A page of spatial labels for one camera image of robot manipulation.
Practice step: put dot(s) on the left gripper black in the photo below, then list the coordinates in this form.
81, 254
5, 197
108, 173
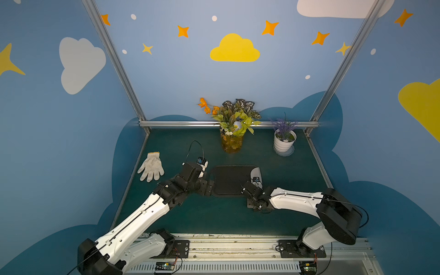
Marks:
207, 185

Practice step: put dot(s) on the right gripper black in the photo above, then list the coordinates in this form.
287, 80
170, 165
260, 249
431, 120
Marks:
248, 189

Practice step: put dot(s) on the black cutting board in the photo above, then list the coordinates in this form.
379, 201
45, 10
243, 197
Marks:
229, 180

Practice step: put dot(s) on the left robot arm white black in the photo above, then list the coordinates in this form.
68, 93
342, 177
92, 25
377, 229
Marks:
118, 251

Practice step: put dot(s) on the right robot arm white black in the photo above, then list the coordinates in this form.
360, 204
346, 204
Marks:
339, 219

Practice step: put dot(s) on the right controller board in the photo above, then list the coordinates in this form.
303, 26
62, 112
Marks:
308, 268

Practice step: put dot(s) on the controller board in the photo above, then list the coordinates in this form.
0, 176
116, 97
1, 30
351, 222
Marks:
167, 267
308, 268

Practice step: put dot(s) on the left controller board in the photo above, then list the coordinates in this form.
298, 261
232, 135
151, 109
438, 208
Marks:
167, 267

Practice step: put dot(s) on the white work glove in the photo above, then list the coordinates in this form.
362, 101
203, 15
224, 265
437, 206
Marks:
151, 168

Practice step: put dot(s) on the lavender plant in white pot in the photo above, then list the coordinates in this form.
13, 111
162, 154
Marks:
284, 136

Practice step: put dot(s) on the flower bouquet in amber vase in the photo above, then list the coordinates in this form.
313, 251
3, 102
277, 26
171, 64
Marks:
235, 119

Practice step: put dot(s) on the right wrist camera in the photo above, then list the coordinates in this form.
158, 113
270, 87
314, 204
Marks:
256, 181

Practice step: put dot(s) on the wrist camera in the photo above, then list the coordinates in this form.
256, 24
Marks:
191, 171
256, 181

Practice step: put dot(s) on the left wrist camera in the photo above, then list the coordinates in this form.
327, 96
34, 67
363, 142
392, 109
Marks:
191, 171

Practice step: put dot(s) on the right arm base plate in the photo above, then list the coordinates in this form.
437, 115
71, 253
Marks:
291, 248

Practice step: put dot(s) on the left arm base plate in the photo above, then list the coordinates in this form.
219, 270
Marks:
175, 248

